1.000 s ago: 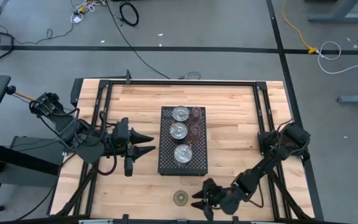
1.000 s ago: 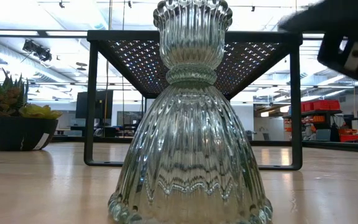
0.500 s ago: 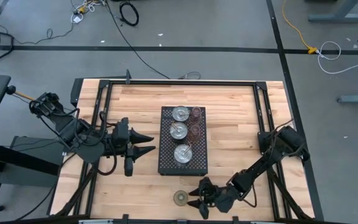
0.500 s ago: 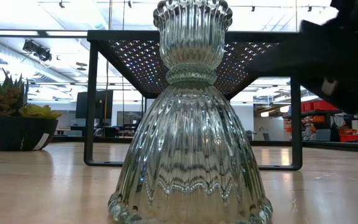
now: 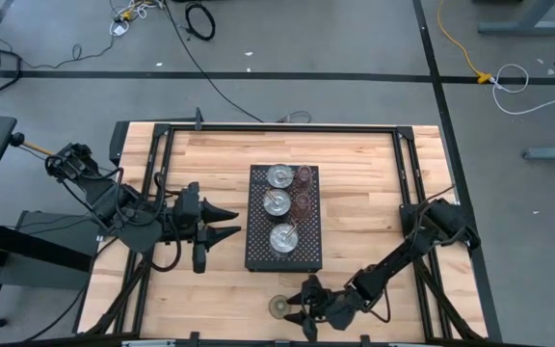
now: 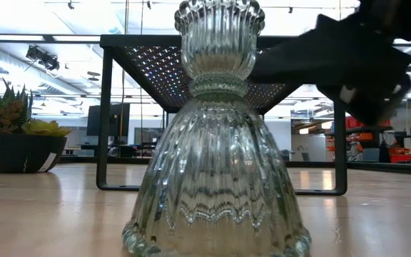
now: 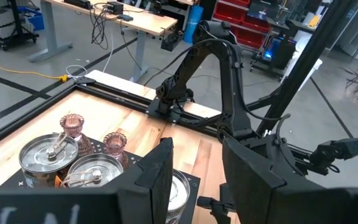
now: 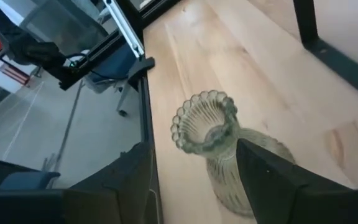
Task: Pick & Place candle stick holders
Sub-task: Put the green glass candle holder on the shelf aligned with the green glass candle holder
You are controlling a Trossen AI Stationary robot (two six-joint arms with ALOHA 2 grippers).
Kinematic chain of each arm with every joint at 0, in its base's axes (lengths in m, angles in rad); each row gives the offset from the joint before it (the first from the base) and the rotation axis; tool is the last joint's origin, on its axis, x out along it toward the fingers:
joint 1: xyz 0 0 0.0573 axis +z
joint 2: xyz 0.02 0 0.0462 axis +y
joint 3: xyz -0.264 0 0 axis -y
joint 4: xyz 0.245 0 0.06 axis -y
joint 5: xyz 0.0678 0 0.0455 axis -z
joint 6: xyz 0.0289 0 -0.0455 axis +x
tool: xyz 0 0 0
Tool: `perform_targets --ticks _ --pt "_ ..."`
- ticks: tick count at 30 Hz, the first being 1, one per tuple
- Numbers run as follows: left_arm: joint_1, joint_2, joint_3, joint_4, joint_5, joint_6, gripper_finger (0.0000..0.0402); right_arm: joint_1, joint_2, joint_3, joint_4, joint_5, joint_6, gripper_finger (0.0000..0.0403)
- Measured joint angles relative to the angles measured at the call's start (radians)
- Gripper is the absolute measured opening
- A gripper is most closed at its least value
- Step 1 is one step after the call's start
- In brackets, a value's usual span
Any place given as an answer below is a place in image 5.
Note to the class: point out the black aluminium table frame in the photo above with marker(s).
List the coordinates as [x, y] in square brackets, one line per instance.
[234, 127]

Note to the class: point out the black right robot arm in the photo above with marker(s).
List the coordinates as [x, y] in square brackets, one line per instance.
[393, 262]

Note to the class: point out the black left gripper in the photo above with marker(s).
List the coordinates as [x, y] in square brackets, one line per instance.
[190, 217]

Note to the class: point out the black perforated metal shelf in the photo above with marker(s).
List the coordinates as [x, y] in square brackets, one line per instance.
[258, 250]

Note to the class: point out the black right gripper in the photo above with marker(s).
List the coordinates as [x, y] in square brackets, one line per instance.
[335, 308]

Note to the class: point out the black corner panel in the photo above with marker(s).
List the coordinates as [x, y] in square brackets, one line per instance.
[118, 142]

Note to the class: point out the green-tinted glass candle holder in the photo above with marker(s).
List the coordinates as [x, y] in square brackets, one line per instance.
[277, 307]

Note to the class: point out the silver bracket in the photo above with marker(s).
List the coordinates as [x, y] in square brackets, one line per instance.
[147, 343]

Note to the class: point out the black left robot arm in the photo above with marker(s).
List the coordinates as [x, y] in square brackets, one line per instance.
[113, 205]

